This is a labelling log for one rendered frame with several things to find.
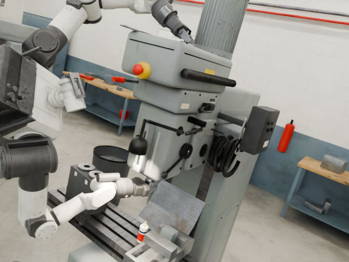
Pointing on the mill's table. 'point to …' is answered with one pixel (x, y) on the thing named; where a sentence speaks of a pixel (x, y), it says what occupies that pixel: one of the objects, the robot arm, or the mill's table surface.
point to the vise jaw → (160, 244)
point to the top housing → (173, 61)
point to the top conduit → (187, 74)
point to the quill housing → (162, 141)
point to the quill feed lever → (185, 151)
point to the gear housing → (172, 97)
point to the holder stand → (82, 183)
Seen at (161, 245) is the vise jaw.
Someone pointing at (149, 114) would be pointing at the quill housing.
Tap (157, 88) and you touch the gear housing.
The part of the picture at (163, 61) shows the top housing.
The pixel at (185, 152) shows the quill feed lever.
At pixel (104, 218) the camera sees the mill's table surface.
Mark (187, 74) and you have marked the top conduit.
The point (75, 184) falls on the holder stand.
